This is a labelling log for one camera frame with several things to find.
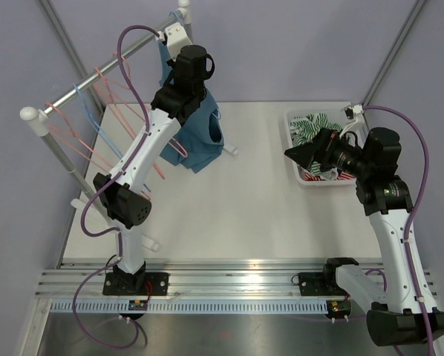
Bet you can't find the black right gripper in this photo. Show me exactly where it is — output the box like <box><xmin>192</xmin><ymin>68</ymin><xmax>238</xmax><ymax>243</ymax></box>
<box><xmin>285</xmin><ymin>128</ymin><xmax>373</xmax><ymax>179</ymax></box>

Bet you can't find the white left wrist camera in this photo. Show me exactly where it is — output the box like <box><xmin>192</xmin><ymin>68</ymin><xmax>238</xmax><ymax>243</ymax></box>
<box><xmin>157</xmin><ymin>22</ymin><xmax>192</xmax><ymax>61</ymax></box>

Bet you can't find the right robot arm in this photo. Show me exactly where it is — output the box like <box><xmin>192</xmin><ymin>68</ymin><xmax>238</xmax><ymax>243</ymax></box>
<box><xmin>284</xmin><ymin>127</ymin><xmax>444</xmax><ymax>352</ymax></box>

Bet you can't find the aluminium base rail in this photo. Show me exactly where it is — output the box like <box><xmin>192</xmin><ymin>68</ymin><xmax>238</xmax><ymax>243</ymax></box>
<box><xmin>34</xmin><ymin>259</ymin><xmax>438</xmax><ymax>297</ymax></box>

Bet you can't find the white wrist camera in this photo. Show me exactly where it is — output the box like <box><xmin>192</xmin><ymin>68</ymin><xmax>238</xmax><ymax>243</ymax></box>
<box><xmin>157</xmin><ymin>22</ymin><xmax>192</xmax><ymax>61</ymax></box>
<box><xmin>340</xmin><ymin>104</ymin><xmax>365</xmax><ymax>137</ymax></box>

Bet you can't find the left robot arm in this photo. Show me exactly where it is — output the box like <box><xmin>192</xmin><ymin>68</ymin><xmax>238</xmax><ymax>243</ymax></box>
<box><xmin>94</xmin><ymin>44</ymin><xmax>214</xmax><ymax>296</ymax></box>

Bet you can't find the white plastic basket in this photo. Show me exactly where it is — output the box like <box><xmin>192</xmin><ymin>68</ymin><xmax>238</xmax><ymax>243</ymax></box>
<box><xmin>283</xmin><ymin>107</ymin><xmax>370</xmax><ymax>188</ymax></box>

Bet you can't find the perforated cable duct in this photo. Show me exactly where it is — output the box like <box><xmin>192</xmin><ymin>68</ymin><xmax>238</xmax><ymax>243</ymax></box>
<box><xmin>50</xmin><ymin>299</ymin><xmax>327</xmax><ymax>314</ymax></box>

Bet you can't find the red white striped tank top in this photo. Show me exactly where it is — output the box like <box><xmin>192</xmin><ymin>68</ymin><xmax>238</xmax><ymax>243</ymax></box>
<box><xmin>302</xmin><ymin>169</ymin><xmax>356</xmax><ymax>182</ymax></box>

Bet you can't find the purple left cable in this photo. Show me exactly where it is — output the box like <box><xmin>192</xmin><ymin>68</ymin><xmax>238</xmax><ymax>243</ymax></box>
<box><xmin>72</xmin><ymin>24</ymin><xmax>162</xmax><ymax>349</ymax></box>

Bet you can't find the black white striped tank top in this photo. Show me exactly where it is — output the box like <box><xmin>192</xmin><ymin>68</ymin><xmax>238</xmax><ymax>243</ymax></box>
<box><xmin>301</xmin><ymin>168</ymin><xmax>339</xmax><ymax>182</ymax></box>

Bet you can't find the purple cable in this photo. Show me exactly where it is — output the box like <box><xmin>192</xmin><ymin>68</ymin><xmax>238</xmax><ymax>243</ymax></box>
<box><xmin>362</xmin><ymin>105</ymin><xmax>440</xmax><ymax>356</ymax></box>
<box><xmin>72</xmin><ymin>24</ymin><xmax>162</xmax><ymax>349</ymax></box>

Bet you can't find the teal tank top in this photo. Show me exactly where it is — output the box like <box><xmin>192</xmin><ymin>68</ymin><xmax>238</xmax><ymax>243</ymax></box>
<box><xmin>157</xmin><ymin>40</ymin><xmax>226</xmax><ymax>174</ymax></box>

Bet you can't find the silver clothes rack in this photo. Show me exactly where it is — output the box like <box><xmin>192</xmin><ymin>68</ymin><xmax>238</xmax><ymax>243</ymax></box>
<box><xmin>17</xmin><ymin>0</ymin><xmax>240</xmax><ymax>251</ymax></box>

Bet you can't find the pink hanger under teal top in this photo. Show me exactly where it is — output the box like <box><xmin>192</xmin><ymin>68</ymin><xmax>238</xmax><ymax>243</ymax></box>
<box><xmin>103</xmin><ymin>47</ymin><xmax>187</xmax><ymax>179</ymax></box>

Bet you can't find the green white striped tank top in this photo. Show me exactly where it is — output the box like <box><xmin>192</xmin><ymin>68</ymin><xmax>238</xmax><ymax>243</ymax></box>
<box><xmin>288</xmin><ymin>113</ymin><xmax>342</xmax><ymax>147</ymax></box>

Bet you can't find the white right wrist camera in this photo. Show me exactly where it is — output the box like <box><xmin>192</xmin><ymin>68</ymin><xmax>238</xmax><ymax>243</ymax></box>
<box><xmin>340</xmin><ymin>104</ymin><xmax>365</xmax><ymax>137</ymax></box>

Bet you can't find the blue wire hanger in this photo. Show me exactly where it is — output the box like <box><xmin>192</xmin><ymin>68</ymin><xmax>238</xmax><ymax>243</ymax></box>
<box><xmin>169</xmin><ymin>10</ymin><xmax>183</xmax><ymax>25</ymax></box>

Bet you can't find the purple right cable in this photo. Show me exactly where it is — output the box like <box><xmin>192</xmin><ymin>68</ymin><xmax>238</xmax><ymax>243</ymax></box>
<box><xmin>362</xmin><ymin>105</ymin><xmax>440</xmax><ymax>356</ymax></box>

